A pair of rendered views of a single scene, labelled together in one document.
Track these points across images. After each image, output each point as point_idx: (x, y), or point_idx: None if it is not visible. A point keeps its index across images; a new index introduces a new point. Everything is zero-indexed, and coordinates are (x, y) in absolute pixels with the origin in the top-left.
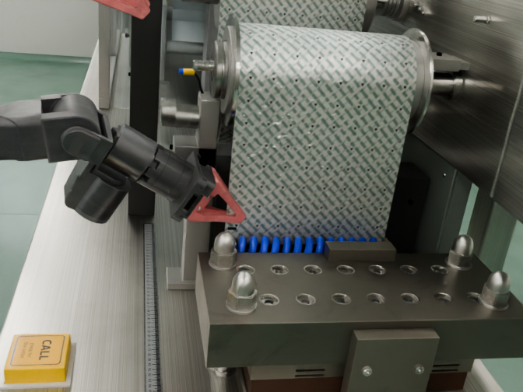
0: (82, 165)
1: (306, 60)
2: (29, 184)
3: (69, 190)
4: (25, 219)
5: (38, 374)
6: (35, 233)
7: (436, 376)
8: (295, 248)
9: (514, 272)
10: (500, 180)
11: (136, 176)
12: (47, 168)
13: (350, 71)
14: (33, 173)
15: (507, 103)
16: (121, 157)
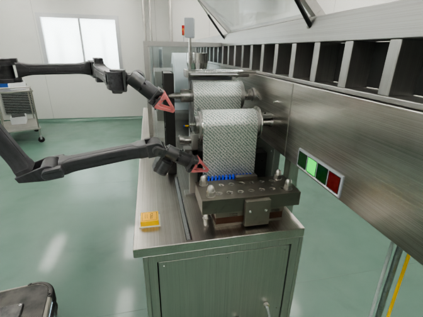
0: (158, 158)
1: (223, 119)
2: (119, 170)
3: (154, 166)
4: (119, 183)
5: (150, 222)
6: (138, 183)
7: (272, 213)
8: (225, 178)
9: (315, 186)
10: (286, 150)
11: (174, 160)
12: (124, 163)
13: (236, 121)
14: (120, 165)
15: (285, 127)
16: (170, 155)
